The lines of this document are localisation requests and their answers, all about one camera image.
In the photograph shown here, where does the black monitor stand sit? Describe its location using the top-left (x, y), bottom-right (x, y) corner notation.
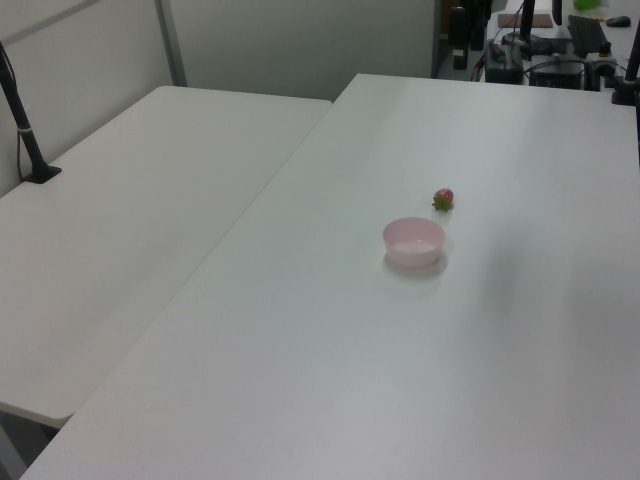
top-left (501, 0), bottom-right (552, 49)

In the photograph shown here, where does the black camera stand pole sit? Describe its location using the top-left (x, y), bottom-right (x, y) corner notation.
top-left (0, 40), bottom-right (63, 185)

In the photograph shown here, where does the brown desk mat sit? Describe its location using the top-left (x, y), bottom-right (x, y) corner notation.
top-left (496, 13), bottom-right (555, 29)

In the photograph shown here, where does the black controller box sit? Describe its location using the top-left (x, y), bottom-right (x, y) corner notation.
top-left (528, 56), bottom-right (587, 90)

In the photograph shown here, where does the white folding table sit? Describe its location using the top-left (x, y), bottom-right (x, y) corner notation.
top-left (0, 85), bottom-right (335, 430)

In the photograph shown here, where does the black camera stand with clamp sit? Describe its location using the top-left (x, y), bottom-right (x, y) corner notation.
top-left (611, 37), bottom-right (640, 107)

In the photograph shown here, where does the black electronic device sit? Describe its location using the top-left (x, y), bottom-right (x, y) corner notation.
top-left (486, 41), bottom-right (525, 84)

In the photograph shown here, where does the red strawberry with green leaves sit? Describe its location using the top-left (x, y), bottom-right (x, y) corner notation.
top-left (431, 187), bottom-right (457, 212)

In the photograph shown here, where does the pink plastic bowl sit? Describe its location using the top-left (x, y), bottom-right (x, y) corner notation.
top-left (382, 216), bottom-right (447, 268)

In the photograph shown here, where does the black cable on stand pole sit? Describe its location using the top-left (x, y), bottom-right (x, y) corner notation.
top-left (0, 47), bottom-right (30, 182)

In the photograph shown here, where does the black keyboard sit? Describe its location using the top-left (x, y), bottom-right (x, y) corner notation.
top-left (566, 14), bottom-right (610, 59)

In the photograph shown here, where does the tall black box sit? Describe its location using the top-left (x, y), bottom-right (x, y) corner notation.
top-left (448, 5), bottom-right (472, 72)

